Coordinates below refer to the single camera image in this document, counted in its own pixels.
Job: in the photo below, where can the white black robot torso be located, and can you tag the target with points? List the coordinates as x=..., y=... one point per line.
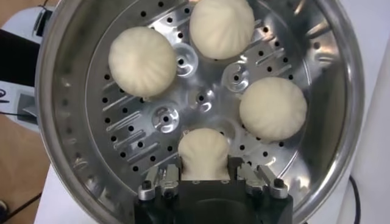
x=18, y=58

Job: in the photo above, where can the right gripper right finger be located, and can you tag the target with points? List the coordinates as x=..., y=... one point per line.
x=253, y=181

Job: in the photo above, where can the white steamed baozi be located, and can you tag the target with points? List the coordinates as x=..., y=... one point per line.
x=221, y=27
x=141, y=61
x=203, y=153
x=272, y=108

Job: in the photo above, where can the perforated steel steamer basket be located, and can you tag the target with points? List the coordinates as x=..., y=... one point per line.
x=137, y=128

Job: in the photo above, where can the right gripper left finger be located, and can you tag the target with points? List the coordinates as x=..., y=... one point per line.
x=169, y=182

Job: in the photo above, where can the white work table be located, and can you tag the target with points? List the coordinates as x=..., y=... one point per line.
x=61, y=210

